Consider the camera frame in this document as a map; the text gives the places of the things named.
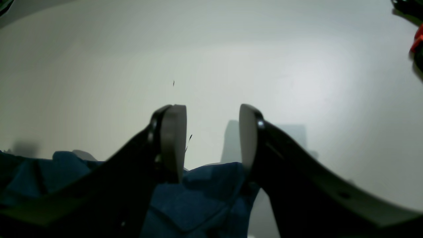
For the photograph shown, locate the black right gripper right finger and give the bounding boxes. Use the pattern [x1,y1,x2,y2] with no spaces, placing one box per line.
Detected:
[239,104,423,238]

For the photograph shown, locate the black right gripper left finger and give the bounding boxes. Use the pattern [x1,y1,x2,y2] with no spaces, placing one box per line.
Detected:
[1,104,186,238]

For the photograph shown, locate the dark blue T-shirt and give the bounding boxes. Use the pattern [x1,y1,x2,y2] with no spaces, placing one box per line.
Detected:
[0,151,260,238]

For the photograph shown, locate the blue red bar clamp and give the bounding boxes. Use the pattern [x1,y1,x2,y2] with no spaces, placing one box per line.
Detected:
[410,24,423,72]

